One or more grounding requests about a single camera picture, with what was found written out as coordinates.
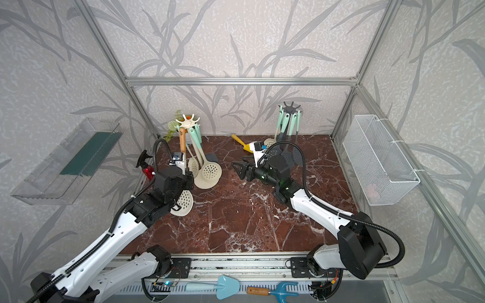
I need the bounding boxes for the cream slotted spatula wooden handle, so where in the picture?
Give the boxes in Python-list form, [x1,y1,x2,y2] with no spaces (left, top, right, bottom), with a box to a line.
[171,127,193,217]

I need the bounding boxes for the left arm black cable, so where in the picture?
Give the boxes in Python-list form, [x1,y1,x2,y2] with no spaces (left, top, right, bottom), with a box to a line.
[26,138,175,303]

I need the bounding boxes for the potted artificial plant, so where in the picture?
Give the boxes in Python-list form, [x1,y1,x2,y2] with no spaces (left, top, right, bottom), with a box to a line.
[164,110,184,142]

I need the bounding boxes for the cream utensil rack stand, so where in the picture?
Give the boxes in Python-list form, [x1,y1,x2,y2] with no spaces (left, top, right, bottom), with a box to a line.
[178,114,200,136]

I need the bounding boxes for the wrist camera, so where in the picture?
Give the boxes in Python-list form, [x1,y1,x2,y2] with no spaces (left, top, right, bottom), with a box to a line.
[170,151,186,175]
[249,141,266,167]

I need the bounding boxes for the dark grey utensil rack stand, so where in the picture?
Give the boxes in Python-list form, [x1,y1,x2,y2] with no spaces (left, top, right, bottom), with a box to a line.
[277,102,301,141]

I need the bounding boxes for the red spray bottle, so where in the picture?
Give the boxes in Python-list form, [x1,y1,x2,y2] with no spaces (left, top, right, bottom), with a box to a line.
[136,150,155,181]

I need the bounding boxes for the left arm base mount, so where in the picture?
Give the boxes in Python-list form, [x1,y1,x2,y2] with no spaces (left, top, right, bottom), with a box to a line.
[146,258,192,279]

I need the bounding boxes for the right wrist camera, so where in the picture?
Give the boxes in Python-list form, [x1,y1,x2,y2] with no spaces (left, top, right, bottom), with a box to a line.
[249,141,266,167]

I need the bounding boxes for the white wire mesh basket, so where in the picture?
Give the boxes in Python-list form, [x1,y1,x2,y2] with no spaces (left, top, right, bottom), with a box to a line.
[343,114,421,206]

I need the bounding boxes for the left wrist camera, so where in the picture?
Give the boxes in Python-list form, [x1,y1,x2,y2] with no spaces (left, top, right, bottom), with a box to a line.
[170,151,186,175]

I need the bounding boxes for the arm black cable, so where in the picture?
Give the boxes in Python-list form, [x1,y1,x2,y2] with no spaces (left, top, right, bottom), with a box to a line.
[257,141,405,269]
[26,138,175,303]

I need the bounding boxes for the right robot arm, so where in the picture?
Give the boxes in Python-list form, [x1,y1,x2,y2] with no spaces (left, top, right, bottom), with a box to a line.
[232,156,387,280]

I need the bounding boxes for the small cream skimmer green handle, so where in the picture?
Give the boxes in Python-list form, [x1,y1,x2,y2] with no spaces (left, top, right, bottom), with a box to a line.
[188,128,222,189]

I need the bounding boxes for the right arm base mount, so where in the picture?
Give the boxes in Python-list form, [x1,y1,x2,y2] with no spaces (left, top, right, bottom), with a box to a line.
[285,257,338,279]

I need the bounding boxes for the clear plastic wall shelf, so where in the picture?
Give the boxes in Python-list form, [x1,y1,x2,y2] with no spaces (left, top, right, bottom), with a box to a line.
[11,118,123,205]

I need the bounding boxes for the large cream skimmer green handle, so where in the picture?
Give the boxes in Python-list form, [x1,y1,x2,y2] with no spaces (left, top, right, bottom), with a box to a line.
[264,107,284,148]

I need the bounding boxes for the grey skimmer green handle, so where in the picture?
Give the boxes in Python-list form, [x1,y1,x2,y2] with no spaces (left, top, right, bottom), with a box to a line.
[274,105,284,140]
[277,113,290,142]

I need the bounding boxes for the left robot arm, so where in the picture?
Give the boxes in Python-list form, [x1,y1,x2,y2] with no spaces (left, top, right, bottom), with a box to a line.
[29,166,194,302]

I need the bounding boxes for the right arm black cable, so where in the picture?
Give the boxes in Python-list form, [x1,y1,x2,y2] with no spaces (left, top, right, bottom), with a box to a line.
[257,141,405,269]

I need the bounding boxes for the yellow toy shovel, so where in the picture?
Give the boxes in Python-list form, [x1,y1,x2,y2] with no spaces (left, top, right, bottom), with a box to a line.
[231,134,253,153]

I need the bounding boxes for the light blue garden trowel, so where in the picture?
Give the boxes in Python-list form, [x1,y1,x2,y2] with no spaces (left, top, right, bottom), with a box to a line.
[185,276,241,300]

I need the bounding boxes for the blue garden fork wooden handle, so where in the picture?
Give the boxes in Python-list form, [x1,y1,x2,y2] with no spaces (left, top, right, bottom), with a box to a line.
[246,281,299,303]

